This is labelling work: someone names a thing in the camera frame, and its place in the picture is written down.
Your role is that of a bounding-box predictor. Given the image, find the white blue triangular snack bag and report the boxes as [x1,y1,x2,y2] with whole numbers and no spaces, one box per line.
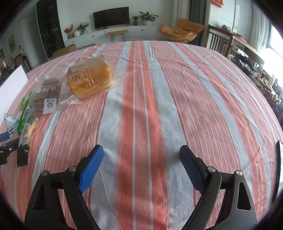
[3,113,19,137]

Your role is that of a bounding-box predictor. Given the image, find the green sausage snack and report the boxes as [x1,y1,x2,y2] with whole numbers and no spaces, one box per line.
[17,98,31,135]

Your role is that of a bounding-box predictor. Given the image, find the white storage box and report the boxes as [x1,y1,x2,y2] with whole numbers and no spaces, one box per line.
[0,65,28,124]

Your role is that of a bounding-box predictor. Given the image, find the bagged brown hawthorn strips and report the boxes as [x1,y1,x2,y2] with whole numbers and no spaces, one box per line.
[30,77,63,116]

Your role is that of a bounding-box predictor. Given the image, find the black smartphone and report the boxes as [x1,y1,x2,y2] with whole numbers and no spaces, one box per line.
[272,141,283,202]

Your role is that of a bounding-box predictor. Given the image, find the red striped tablecloth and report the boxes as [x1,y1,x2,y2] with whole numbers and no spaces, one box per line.
[1,41,282,229]

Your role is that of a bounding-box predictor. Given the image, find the bagged orange bread loaf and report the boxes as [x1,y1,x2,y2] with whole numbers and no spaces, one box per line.
[66,55,126,100]

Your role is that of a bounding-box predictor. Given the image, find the cardboard box on floor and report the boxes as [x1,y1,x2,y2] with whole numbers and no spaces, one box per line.
[53,44,77,58]

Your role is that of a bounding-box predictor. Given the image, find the black cabinet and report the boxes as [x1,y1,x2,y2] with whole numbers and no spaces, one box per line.
[36,0,65,59]

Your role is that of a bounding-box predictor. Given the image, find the white vase with plant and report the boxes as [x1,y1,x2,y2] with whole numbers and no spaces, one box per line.
[73,22,90,37]

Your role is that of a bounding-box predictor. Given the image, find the dark wooden chair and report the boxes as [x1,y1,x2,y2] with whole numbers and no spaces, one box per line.
[205,25,235,58]

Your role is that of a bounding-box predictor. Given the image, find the orange lounge chair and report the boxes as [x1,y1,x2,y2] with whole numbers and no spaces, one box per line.
[158,18,204,43]

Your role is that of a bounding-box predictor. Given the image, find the white tv cabinet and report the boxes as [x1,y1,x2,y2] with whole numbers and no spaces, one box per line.
[64,25,156,48]

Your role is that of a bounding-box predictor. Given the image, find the small wooden side table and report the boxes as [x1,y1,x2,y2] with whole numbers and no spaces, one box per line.
[105,30,129,43]

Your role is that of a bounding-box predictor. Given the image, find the green potted plant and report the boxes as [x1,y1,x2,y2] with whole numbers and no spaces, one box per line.
[139,11,159,26]

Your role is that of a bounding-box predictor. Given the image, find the black television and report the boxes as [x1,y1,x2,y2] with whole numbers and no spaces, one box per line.
[93,7,129,29]

